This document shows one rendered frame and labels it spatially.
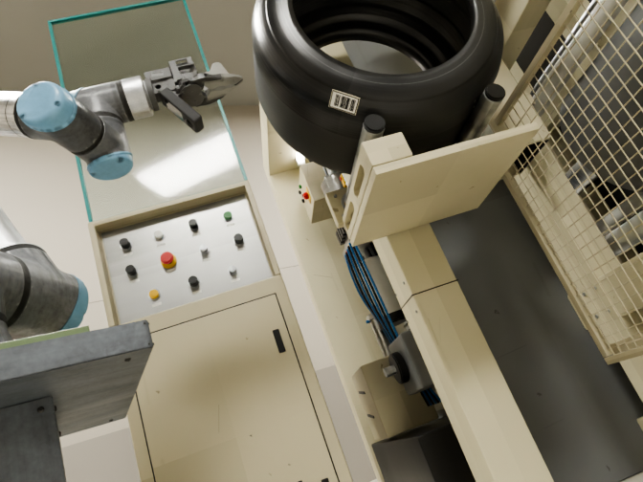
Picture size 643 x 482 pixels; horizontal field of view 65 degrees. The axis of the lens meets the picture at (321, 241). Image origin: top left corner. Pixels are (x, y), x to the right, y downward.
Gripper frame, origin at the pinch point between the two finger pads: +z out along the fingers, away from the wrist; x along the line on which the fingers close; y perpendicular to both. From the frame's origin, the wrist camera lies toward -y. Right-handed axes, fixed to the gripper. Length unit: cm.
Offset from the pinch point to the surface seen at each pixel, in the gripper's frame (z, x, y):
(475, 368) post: 34, 26, -77
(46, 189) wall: -126, 263, 165
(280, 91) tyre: 7.5, -4.3, -8.7
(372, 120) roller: 21.1, -11.1, -26.3
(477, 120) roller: 48, -3, -28
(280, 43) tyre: 9.8, -11.1, -2.0
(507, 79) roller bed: 78, 19, -5
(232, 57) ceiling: 46, 258, 248
